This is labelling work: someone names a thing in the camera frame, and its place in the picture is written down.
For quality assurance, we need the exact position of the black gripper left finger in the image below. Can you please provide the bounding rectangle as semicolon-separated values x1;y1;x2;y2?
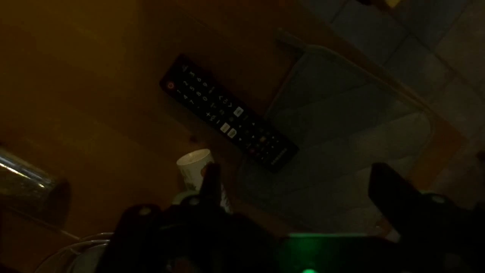
199;161;225;205

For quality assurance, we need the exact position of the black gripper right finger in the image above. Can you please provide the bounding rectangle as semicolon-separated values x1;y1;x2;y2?
369;161;433;240

